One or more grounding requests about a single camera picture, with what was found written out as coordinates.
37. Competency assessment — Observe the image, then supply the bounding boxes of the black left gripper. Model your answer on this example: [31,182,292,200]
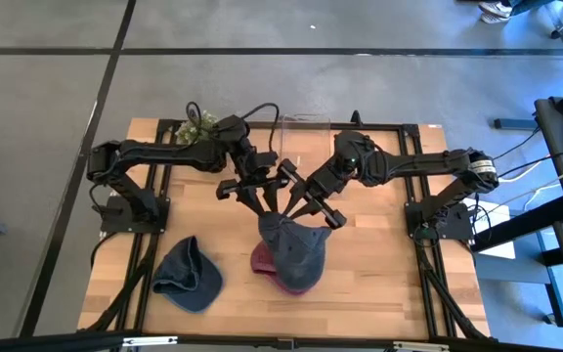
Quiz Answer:
[215,141,291,218]

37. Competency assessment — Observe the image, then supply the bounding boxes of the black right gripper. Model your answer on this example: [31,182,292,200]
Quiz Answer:
[277,158,349,231]

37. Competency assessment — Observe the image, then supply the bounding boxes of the grey-blue baseball cap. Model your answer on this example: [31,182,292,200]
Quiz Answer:
[257,211,333,293]

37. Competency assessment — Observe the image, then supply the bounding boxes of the maroon baseball cap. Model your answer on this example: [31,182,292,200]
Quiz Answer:
[250,240,312,297]

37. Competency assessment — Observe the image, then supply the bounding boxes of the dark navy baseball cap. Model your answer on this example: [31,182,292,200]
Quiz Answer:
[152,235,225,315]

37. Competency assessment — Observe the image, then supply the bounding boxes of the green potted plant white flowers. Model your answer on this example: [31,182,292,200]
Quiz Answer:
[174,110,221,146]

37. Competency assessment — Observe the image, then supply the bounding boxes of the black diagonal beam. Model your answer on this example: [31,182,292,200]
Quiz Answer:
[470,197,563,253]

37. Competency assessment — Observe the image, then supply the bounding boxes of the blue floor bar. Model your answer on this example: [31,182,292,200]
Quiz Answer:
[493,117,540,132]

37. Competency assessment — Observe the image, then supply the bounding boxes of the black beam with silver brackets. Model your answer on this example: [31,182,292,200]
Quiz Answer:
[0,330,563,352]

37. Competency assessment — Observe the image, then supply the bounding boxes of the person's leg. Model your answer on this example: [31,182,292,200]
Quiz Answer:
[507,0,556,17]

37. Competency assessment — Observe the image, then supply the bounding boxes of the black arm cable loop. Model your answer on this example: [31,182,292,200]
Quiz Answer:
[239,102,282,154]

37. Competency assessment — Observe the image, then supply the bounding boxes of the black aluminium table frame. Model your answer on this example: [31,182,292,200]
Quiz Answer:
[78,116,491,343]

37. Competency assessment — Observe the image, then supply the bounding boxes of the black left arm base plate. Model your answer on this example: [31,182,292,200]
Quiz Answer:
[99,194,172,236]

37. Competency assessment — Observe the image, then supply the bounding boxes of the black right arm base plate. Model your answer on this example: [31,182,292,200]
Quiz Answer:
[404,200,476,244]

